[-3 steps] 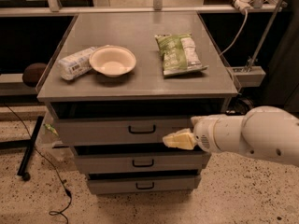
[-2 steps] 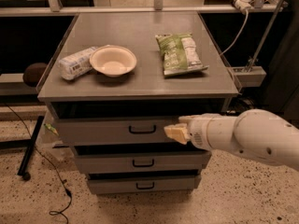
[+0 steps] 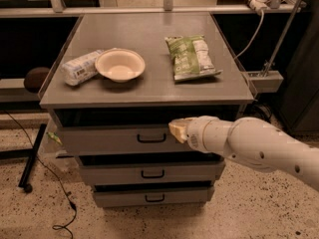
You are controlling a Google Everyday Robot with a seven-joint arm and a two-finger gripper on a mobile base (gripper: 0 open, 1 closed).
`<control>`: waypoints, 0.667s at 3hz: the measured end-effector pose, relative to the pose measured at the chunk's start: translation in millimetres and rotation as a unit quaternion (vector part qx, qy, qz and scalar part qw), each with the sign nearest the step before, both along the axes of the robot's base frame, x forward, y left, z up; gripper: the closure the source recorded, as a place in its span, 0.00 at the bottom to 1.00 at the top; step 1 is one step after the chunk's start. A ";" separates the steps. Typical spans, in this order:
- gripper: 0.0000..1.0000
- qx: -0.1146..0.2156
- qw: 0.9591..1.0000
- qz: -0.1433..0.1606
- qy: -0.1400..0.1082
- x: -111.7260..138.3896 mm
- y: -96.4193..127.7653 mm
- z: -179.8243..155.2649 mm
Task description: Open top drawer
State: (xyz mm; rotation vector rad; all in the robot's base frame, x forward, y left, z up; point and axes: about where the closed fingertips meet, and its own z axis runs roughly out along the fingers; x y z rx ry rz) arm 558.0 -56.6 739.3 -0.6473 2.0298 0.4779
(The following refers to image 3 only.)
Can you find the yellowish foam gripper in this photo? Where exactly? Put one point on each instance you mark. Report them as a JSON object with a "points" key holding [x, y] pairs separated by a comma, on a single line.
{"points": [[195, 132]]}

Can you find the grey top drawer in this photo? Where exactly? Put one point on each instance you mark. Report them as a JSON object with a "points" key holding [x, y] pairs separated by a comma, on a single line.
{"points": [[129, 130]]}

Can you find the grey drawer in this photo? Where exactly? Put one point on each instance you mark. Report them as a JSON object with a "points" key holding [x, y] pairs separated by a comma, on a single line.
{"points": [[129, 130], [153, 193], [140, 168]]}

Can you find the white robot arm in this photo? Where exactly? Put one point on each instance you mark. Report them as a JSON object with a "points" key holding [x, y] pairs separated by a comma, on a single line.
{"points": [[251, 142]]}

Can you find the grey middle drawer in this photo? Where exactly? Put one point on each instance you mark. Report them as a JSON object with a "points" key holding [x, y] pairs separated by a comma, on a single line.
{"points": [[140, 168]]}

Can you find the grey bottom drawer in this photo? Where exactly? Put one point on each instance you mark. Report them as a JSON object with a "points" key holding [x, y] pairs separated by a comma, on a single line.
{"points": [[153, 193]]}

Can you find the grey drawer cabinet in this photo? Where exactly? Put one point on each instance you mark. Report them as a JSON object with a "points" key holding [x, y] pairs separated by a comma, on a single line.
{"points": [[144, 34]]}

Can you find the green chip bag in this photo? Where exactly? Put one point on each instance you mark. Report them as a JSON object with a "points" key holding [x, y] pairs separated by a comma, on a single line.
{"points": [[190, 58]]}

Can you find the white paper bowl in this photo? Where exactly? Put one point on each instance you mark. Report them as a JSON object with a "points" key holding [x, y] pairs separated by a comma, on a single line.
{"points": [[120, 65]]}

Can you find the white wrapped package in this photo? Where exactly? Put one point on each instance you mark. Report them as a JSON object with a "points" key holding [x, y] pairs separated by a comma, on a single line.
{"points": [[80, 69]]}

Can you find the small green wrapper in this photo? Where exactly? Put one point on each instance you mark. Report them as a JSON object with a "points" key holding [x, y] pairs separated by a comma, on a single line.
{"points": [[54, 137]]}

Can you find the brown round object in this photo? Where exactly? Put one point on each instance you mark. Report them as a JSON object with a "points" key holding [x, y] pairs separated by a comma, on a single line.
{"points": [[35, 79]]}

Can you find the black stand leg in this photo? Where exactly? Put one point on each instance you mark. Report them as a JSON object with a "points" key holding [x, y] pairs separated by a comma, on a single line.
{"points": [[23, 183]]}

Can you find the diagonal metal rod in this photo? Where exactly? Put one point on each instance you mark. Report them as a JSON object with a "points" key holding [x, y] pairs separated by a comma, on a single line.
{"points": [[275, 5]]}

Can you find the grey metal bracket box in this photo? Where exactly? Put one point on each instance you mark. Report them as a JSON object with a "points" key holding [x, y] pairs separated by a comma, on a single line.
{"points": [[263, 84]]}

